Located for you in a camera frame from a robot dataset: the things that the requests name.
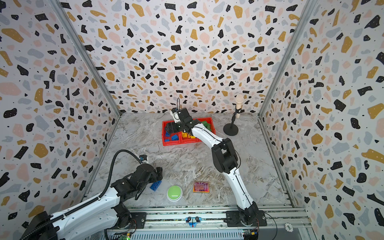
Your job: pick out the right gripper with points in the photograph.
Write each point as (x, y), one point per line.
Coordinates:
(174, 128)

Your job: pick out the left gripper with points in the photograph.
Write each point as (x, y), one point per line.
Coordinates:
(159, 177)

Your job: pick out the yellow brick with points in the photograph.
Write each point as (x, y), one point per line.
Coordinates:
(187, 136)

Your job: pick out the green brick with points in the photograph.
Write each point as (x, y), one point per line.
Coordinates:
(207, 125)

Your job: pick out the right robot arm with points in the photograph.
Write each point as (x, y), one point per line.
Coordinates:
(225, 159)

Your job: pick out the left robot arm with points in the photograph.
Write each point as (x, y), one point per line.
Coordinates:
(100, 213)

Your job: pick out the left red bin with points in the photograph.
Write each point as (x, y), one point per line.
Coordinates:
(169, 139)

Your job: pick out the red bin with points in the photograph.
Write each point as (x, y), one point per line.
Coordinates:
(188, 141)
(210, 121)
(169, 139)

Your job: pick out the middle red bin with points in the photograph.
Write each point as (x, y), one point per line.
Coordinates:
(188, 141)

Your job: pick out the green push button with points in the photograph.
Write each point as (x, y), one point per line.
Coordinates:
(174, 193)

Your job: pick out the right red bin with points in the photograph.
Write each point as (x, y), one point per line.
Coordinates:
(210, 121)

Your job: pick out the colourful card box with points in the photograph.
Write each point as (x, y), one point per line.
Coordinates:
(201, 187)

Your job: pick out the wooden microphone on black stand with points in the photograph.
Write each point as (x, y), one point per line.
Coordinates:
(231, 129)

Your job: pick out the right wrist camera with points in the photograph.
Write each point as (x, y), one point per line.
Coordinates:
(175, 114)

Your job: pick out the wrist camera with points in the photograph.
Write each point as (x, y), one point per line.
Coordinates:
(175, 114)
(143, 159)

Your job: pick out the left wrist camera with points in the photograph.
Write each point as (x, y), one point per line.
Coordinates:
(143, 159)

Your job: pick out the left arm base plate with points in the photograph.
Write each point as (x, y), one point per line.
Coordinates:
(132, 221)

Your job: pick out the blue clip on rail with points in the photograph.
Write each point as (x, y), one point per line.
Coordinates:
(193, 221)

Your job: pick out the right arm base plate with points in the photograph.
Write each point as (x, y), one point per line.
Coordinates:
(240, 219)

